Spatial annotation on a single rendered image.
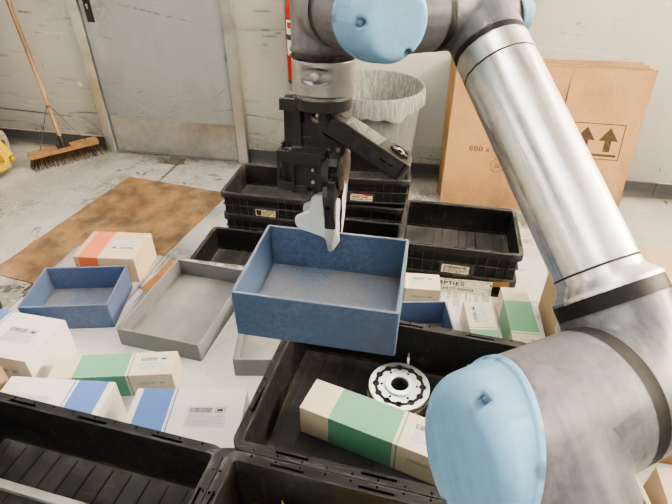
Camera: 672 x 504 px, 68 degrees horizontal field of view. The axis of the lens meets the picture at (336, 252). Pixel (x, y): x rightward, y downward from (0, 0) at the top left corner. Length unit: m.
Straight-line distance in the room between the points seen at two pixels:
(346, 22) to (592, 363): 0.34
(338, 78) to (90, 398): 0.72
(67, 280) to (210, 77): 2.29
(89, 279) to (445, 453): 1.14
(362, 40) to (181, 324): 0.90
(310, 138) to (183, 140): 3.14
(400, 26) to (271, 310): 0.34
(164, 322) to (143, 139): 2.76
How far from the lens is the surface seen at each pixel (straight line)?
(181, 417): 0.95
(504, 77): 0.52
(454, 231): 1.95
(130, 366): 1.10
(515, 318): 1.19
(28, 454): 0.95
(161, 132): 3.82
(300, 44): 0.60
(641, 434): 0.42
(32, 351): 1.17
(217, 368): 1.13
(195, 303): 1.29
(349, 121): 0.63
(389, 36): 0.48
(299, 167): 0.64
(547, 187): 0.49
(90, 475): 0.88
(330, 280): 0.72
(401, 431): 0.78
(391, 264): 0.71
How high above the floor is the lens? 1.52
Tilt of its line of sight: 35 degrees down
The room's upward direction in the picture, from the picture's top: straight up
